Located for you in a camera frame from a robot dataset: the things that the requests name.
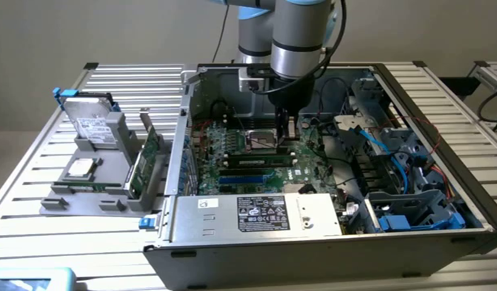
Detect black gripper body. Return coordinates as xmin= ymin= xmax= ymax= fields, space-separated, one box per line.
xmin=266 ymin=75 xmax=317 ymax=110

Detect empty black RAM slots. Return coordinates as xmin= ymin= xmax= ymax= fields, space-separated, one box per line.
xmin=233 ymin=114 xmax=278 ymax=129

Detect installed green RAM stick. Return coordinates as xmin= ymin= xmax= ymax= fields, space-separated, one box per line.
xmin=227 ymin=153 xmax=295 ymax=168

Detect metal CPU socket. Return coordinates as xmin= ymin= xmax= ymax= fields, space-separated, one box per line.
xmin=241 ymin=128 xmax=281 ymax=153

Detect black expansion slot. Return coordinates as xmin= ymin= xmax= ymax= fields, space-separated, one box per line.
xmin=219 ymin=167 xmax=271 ymax=177

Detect grey metal drive cage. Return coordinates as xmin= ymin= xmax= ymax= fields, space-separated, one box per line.
xmin=331 ymin=76 xmax=399 ymax=156

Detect blue expansion slot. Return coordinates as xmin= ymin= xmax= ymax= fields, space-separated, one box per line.
xmin=218 ymin=174 xmax=275 ymax=185

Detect silver chipset heat sink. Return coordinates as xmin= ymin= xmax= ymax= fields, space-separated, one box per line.
xmin=282 ymin=184 xmax=317 ymax=195

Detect green Dell motherboard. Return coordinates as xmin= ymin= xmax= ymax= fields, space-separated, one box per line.
xmin=190 ymin=116 xmax=339 ymax=196

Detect silver power supply unit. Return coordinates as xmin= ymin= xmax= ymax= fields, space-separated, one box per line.
xmin=169 ymin=193 xmax=343 ymax=244

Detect green graphics card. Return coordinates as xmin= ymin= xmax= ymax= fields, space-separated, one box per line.
xmin=124 ymin=107 xmax=162 ymax=200

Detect grey disk bay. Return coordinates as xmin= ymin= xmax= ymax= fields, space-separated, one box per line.
xmin=362 ymin=187 xmax=465 ymax=235

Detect blue plastic bay clip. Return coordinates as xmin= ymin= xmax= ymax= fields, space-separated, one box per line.
xmin=377 ymin=213 xmax=411 ymax=233

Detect black box behind table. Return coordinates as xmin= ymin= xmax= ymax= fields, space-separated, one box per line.
xmin=437 ymin=76 xmax=477 ymax=97

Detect open black PC case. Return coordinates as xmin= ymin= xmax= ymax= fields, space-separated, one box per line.
xmin=142 ymin=62 xmax=497 ymax=288

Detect blue case latch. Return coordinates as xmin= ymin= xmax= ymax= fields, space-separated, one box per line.
xmin=136 ymin=213 xmax=162 ymax=230

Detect silver hard disk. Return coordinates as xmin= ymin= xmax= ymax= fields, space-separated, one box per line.
xmin=62 ymin=92 xmax=120 ymax=147

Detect metal slat side table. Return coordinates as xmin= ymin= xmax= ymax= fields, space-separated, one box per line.
xmin=465 ymin=60 xmax=497 ymax=135

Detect silver CPU chip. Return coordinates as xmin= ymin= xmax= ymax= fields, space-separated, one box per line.
xmin=67 ymin=157 xmax=103 ymax=179

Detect grey parts rack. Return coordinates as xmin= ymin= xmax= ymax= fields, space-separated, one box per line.
xmin=38 ymin=111 xmax=174 ymax=218

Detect teal plastic box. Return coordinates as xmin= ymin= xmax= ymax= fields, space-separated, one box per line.
xmin=0 ymin=266 xmax=78 ymax=291

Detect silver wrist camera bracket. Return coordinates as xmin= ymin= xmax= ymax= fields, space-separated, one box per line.
xmin=238 ymin=64 xmax=274 ymax=93

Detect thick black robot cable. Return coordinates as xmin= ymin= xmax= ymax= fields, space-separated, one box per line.
xmin=250 ymin=0 xmax=349 ymax=94

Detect light blue SATA wire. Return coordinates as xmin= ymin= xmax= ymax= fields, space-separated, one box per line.
xmin=353 ymin=126 xmax=395 ymax=156

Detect thin black hanging cable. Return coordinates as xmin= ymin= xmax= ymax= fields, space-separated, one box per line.
xmin=211 ymin=5 xmax=231 ymax=64

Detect dark blue SATA wire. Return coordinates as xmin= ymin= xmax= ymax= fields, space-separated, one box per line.
xmin=387 ymin=150 xmax=429 ymax=196

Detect thin red wire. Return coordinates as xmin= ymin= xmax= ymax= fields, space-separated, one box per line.
xmin=389 ymin=116 xmax=442 ymax=156

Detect black looped cable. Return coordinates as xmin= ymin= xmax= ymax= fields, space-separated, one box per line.
xmin=477 ymin=85 xmax=497 ymax=132

